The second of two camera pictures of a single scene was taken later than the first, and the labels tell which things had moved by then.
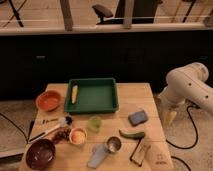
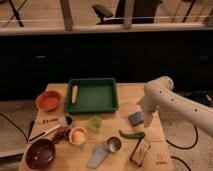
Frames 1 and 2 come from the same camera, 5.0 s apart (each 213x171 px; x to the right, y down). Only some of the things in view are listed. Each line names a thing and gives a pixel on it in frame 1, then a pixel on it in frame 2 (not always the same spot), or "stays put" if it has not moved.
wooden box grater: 139,152 stays put
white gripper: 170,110 to 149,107
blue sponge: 137,118 stays put
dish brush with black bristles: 66,122 stays put
